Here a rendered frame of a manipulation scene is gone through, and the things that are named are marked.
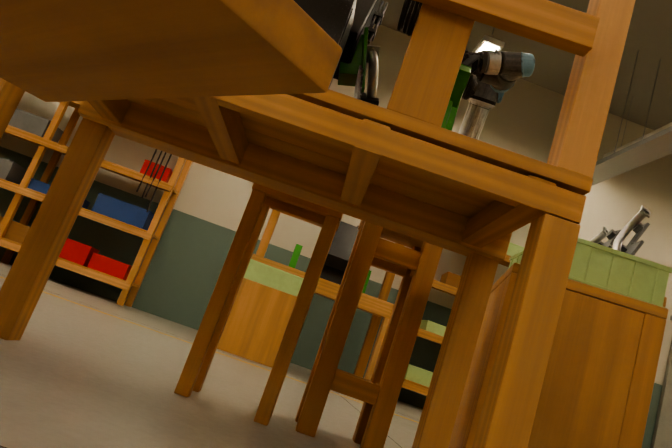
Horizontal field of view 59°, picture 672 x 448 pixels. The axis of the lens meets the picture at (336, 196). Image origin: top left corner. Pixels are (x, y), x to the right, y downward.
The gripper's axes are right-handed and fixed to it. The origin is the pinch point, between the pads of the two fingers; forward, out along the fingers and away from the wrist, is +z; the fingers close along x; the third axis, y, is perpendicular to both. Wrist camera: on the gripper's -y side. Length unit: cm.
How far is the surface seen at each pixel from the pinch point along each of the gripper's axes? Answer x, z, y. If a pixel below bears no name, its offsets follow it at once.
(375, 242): -71, 8, -1
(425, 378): -457, -100, 284
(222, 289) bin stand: -78, 61, -25
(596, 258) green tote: -65, -71, -11
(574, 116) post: 3, -32, -47
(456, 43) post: 15.9, -2.3, -34.9
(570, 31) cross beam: 21, -30, -36
